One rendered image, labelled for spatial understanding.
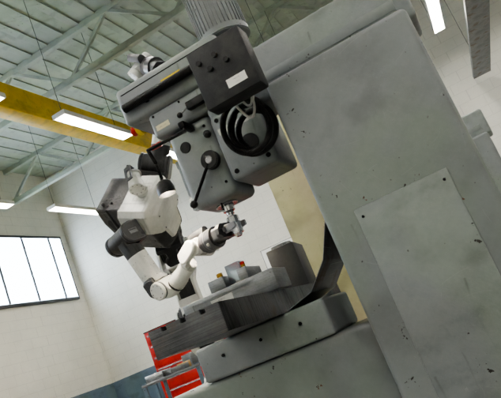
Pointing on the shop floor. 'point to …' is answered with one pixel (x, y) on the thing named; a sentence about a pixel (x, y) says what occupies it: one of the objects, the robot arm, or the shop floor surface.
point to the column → (408, 210)
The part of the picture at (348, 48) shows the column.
